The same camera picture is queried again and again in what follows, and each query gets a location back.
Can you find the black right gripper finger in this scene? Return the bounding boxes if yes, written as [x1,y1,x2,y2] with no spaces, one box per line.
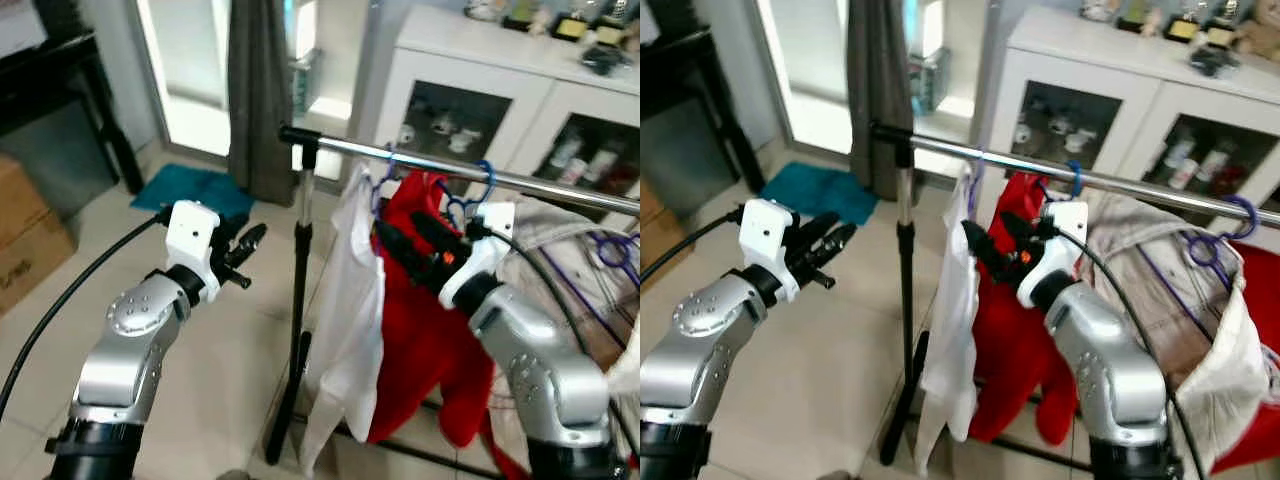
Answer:
[999,211,1047,249]
[410,210,467,257]
[961,220,1007,277]
[372,222,422,277]

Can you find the purple plastic hanger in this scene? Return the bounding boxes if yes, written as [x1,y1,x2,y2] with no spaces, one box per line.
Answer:
[540,227,641,347]
[1134,193,1261,347]
[371,147,400,217]
[964,149,988,217]

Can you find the blue plastic hanger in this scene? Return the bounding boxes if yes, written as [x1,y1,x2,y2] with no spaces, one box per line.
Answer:
[1035,158,1086,206]
[440,158,499,233]

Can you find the teal floor mat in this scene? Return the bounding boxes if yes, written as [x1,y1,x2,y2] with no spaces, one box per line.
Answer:
[759,161,882,227]
[129,162,257,222]

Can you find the metal clothes rack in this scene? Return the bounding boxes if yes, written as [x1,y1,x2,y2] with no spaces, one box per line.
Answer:
[263,124,641,480]
[868,120,1280,477]

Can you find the red garment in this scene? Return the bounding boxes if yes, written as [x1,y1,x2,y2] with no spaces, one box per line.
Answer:
[367,171,532,480]
[964,171,1082,447]

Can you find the white shirt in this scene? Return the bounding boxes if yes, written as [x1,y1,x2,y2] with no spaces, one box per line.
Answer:
[914,164,987,472]
[298,164,389,474]

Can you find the beige jacket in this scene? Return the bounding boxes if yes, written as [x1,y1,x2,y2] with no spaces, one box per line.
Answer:
[489,194,641,473]
[1084,189,1272,477]

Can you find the dark grey curtain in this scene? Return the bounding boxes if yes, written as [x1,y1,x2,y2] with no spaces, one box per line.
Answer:
[847,0,917,202]
[227,0,299,207]

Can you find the white framed glass door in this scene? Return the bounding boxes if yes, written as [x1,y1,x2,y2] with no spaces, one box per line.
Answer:
[134,0,237,162]
[754,0,857,157]

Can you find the brown cardboard box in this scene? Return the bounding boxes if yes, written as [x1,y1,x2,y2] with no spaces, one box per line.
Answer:
[640,183,670,268]
[0,154,80,320]

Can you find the white glass-door cabinet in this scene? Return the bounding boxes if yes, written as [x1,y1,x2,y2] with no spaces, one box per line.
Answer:
[984,4,1280,217]
[371,4,641,227]

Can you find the black table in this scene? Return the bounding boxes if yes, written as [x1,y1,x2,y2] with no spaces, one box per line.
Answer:
[640,29,767,192]
[0,29,147,197]

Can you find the black gadget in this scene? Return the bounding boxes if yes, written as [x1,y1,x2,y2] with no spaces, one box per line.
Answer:
[1189,44,1242,80]
[579,44,632,77]

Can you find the gold black trophy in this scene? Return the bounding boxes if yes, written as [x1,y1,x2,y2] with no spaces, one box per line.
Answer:
[1204,16,1242,50]
[1164,6,1207,44]
[594,12,632,47]
[549,3,592,42]

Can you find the red cloth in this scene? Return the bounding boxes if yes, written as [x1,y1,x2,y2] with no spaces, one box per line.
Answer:
[1209,240,1280,477]

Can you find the brown teddy bear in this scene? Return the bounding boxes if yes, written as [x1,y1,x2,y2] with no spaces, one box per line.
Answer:
[1234,14,1280,64]

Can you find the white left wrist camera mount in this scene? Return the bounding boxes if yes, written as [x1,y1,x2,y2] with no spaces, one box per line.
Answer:
[164,199,224,303]
[741,197,802,305]

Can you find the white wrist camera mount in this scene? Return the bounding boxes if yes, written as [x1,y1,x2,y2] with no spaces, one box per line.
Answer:
[741,197,802,305]
[164,199,224,303]
[1016,199,1090,310]
[437,202,517,310]

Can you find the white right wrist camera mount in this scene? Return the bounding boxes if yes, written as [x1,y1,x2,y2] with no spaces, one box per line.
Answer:
[437,202,517,310]
[1016,199,1090,310]

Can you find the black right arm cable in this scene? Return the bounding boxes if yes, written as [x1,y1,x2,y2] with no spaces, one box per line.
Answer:
[1040,224,1211,480]
[467,224,641,451]

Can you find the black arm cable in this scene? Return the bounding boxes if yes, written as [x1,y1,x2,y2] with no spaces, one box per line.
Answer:
[1040,224,1211,480]
[640,210,747,285]
[0,211,170,421]
[467,224,641,451]

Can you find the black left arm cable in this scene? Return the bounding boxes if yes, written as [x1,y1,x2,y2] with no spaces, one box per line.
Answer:
[0,211,170,421]
[640,210,747,285]

